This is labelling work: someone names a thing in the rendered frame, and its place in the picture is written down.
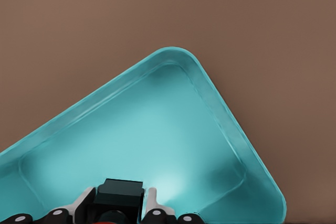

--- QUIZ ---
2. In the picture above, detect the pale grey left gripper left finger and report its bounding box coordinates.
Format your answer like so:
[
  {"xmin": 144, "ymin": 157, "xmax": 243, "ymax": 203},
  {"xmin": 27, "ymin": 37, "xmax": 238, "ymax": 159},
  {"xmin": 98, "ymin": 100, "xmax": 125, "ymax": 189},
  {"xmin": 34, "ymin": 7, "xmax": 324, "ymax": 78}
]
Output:
[{"xmin": 34, "ymin": 186, "xmax": 97, "ymax": 224}]

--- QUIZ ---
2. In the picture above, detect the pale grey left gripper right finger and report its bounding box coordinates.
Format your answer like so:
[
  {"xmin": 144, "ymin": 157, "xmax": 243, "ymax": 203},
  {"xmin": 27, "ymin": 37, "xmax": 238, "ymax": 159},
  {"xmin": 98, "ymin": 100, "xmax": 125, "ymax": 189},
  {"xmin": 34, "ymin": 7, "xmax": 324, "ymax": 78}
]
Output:
[{"xmin": 138, "ymin": 187, "xmax": 178, "ymax": 224}]

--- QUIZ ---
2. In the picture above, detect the blue storage box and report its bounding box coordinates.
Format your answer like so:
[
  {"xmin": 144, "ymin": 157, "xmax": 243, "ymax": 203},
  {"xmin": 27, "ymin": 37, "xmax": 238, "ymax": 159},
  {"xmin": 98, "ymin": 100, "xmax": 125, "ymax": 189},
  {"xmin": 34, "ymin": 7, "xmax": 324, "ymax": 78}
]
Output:
[{"xmin": 0, "ymin": 46, "xmax": 288, "ymax": 224}]

